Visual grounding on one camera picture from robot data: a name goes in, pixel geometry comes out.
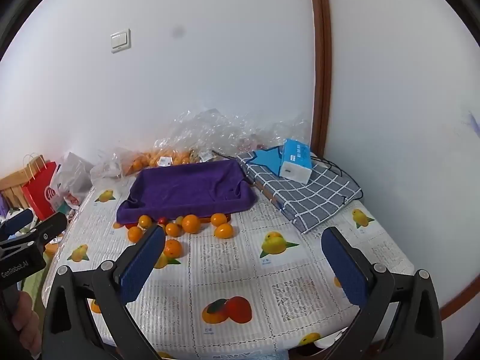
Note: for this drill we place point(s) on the plastic bag of brown fruit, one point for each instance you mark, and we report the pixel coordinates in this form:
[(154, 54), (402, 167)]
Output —
[(204, 154)]

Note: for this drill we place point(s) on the large orange mandarin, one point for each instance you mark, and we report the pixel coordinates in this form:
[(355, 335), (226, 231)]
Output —
[(191, 223)]

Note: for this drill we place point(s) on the white plastic bag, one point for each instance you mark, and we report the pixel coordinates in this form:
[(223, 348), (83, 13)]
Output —
[(71, 180)]

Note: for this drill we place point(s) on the white light switch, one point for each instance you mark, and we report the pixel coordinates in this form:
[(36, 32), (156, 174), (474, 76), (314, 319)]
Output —
[(120, 40)]

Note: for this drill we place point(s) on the empty clear plastic bag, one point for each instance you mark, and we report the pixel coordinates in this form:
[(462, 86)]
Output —
[(107, 165)]

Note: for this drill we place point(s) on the oval orange kumquat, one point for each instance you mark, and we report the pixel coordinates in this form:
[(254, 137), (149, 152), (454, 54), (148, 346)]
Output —
[(224, 230)]

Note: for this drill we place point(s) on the clear bag of oranges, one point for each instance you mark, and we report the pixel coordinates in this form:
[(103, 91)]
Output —
[(217, 127)]

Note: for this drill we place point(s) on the red cherry tomato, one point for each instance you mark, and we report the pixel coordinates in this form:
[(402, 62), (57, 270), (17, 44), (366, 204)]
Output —
[(162, 220)]

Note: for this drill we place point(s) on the brown wooden door frame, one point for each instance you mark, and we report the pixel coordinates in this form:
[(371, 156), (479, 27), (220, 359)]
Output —
[(321, 82)]

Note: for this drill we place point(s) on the grey checked cloth bag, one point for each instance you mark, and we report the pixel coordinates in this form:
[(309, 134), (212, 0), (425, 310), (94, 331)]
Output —
[(311, 198)]

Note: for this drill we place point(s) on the person's left hand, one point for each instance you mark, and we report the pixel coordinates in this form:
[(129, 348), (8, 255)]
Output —
[(25, 322)]

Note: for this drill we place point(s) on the small orange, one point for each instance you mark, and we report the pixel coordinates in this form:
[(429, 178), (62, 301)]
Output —
[(135, 234), (117, 225), (145, 221), (173, 229), (218, 219), (172, 249)]

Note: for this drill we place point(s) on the brown wooden baseboard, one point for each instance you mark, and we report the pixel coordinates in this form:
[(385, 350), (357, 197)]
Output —
[(461, 300)]

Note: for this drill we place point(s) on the blue star-shaped paper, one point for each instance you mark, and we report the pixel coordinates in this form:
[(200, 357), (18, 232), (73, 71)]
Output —
[(266, 157)]

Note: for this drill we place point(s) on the blue tissue pack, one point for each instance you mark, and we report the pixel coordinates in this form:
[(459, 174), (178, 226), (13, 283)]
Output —
[(296, 159)]

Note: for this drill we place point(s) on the plastic bag of oranges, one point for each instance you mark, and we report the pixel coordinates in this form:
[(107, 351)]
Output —
[(157, 159)]

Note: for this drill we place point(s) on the purple towel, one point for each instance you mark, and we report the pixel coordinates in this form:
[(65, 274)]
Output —
[(187, 187)]

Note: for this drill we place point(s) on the greenish brown round fruit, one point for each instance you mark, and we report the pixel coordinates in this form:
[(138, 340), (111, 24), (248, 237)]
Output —
[(180, 219)]

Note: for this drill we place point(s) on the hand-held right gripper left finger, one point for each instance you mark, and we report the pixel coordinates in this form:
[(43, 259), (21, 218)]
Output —
[(142, 258)]

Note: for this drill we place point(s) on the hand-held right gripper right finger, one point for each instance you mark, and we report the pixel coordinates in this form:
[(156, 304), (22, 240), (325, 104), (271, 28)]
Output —
[(345, 266)]

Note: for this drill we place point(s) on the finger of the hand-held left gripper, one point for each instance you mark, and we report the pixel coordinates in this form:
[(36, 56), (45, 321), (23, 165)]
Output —
[(48, 228), (18, 221)]

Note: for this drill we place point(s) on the red paper bag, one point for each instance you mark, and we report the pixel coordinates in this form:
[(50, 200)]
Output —
[(39, 195)]

